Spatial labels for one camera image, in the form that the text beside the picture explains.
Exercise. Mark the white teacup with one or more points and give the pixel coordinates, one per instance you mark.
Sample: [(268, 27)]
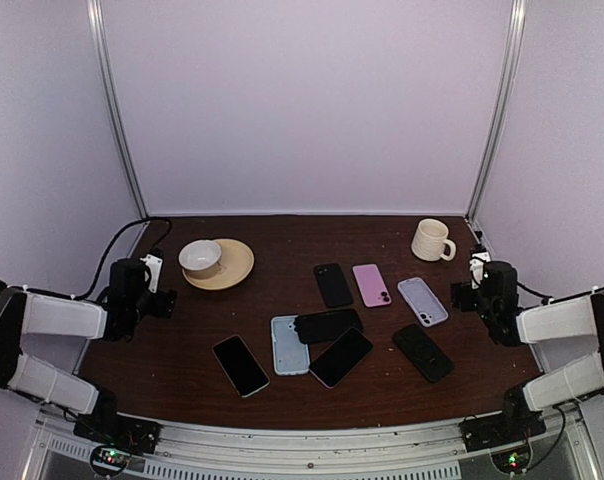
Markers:
[(200, 255)]

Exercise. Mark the aluminium post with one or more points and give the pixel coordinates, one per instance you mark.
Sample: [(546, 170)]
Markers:
[(98, 32), (510, 64)]

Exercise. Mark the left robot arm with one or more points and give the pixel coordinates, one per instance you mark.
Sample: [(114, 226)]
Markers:
[(132, 295)]

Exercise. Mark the left aluminium post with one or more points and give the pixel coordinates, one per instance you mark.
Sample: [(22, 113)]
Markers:
[(98, 32)]

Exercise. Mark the black phone case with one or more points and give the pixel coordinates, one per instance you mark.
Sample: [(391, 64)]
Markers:
[(425, 355), (326, 326)]

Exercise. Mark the cream ribbed mug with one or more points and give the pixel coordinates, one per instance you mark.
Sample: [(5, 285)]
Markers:
[(431, 241)]

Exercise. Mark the right aluminium post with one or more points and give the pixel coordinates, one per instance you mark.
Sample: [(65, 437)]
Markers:
[(510, 64)]

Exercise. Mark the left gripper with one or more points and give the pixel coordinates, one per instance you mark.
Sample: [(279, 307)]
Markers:
[(164, 304)]

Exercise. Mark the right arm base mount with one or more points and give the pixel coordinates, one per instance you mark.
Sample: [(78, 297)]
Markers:
[(508, 434)]

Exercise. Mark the beige saucer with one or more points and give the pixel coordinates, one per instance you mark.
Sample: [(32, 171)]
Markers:
[(234, 266)]

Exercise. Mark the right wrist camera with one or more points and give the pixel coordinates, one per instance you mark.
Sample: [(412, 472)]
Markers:
[(479, 256)]

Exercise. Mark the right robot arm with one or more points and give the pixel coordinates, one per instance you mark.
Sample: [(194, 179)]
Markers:
[(492, 293)]

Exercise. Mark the lavender phone case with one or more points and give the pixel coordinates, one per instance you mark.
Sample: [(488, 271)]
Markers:
[(423, 302)]

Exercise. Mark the pink edged bare phone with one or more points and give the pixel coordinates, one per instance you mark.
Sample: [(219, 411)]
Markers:
[(340, 358)]

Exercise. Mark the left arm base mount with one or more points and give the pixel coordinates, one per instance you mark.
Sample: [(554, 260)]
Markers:
[(119, 438)]

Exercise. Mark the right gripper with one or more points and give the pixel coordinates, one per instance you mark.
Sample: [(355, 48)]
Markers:
[(466, 304)]

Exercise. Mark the light blue phone case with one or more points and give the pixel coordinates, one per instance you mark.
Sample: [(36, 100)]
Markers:
[(290, 356)]

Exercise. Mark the black screen bare phone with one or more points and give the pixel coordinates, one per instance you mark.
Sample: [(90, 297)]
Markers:
[(240, 366)]

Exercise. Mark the aluminium front rail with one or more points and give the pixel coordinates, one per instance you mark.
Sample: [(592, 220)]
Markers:
[(434, 450)]

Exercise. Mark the black cased phone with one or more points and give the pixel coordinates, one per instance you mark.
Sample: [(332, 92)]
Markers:
[(332, 285)]

